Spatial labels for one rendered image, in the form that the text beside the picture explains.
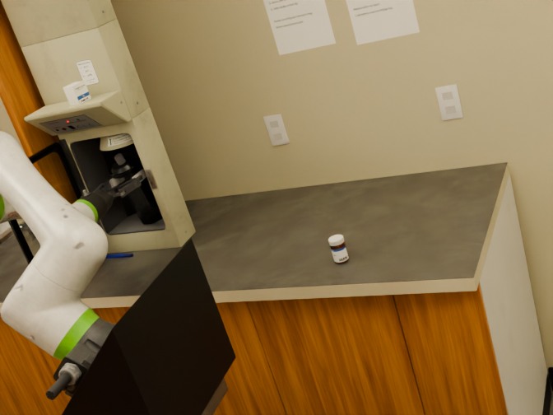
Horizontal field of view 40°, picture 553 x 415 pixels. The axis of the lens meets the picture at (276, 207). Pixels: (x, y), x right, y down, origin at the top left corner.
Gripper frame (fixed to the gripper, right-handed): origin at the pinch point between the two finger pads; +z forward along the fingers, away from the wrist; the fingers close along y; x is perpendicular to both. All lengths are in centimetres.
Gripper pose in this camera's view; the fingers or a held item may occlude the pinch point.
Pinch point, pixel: (129, 177)
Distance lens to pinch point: 264.6
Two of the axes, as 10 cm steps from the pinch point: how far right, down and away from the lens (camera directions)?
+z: 3.7, -4.6, 8.1
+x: 2.8, 8.9, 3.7
